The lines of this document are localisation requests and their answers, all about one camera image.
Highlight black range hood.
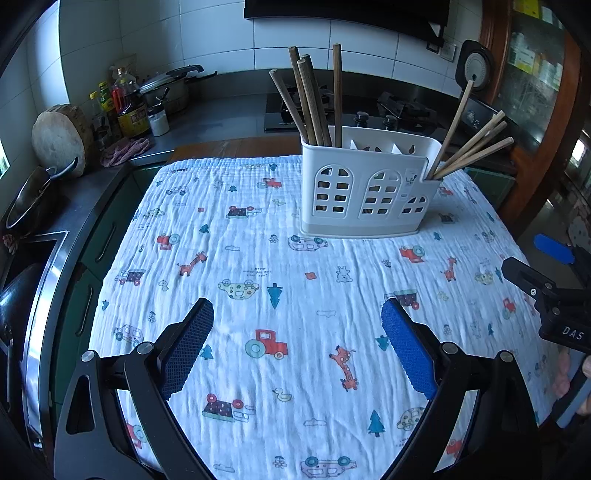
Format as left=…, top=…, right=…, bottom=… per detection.
left=244, top=0, right=451, bottom=28

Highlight black rice cooker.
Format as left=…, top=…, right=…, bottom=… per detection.
left=455, top=39, right=520, bottom=134

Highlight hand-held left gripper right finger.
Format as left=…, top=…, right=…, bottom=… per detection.
left=380, top=298, right=542, bottom=480

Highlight yellow bottle with green cap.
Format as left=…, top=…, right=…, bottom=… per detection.
left=97, top=82, right=116, bottom=127

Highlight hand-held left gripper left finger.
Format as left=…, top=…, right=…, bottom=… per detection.
left=52, top=296, right=215, bottom=480

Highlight black gas stove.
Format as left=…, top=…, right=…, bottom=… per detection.
left=264, top=83, right=455, bottom=134

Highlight black sink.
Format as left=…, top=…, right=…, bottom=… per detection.
left=0, top=231, right=70, bottom=462

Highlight wall socket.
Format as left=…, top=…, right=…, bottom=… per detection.
left=427, top=39, right=458, bottom=62

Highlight light wooden chopstick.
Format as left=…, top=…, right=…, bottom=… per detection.
left=269, top=68, right=311, bottom=144
left=288, top=45, right=319, bottom=139
left=302, top=54, right=333, bottom=147
left=426, top=79, right=475, bottom=180
left=297, top=58, right=326, bottom=146
left=429, top=110, right=507, bottom=180
left=433, top=137, right=515, bottom=181
left=431, top=120, right=509, bottom=181

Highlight large oil bottle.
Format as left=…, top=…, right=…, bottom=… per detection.
left=111, top=67, right=148, bottom=138

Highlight green cabinet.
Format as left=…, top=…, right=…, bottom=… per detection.
left=464, top=167, right=517, bottom=208
left=60, top=161, right=162, bottom=416

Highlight dark wooden chopstick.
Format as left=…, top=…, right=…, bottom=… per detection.
left=332, top=43, right=343, bottom=148

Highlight round wooden cutting board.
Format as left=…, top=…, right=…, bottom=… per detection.
left=31, top=104, right=95, bottom=178

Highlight white jar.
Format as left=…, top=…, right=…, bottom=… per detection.
left=148, top=111, right=171, bottom=137

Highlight wooden glass cabinet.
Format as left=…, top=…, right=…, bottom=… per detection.
left=478, top=0, right=591, bottom=241

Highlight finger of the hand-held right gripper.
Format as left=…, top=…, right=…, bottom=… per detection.
left=501, top=257, right=560, bottom=302
left=533, top=234, right=591, bottom=269

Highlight black wok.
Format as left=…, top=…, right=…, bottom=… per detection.
left=4, top=157, right=79, bottom=232

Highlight pink cloth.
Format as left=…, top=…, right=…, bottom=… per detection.
left=100, top=137, right=152, bottom=168

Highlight white printed blanket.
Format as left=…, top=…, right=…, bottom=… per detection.
left=88, top=156, right=561, bottom=480

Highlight steel pressure cooker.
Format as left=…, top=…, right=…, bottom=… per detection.
left=139, top=65, right=218, bottom=116

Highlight white plastic utensil holder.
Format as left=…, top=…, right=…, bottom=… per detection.
left=300, top=134, right=443, bottom=240

